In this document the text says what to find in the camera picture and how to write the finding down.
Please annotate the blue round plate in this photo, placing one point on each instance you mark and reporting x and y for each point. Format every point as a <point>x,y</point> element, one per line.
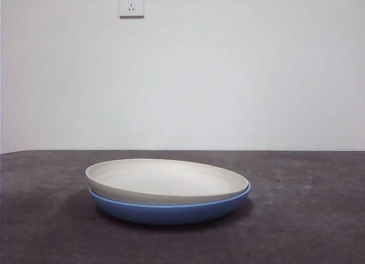
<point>171,215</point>

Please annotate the white round plate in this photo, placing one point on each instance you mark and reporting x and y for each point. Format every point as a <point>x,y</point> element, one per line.
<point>159,178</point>

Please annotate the white wall socket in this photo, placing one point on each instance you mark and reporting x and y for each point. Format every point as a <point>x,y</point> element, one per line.
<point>131,4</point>

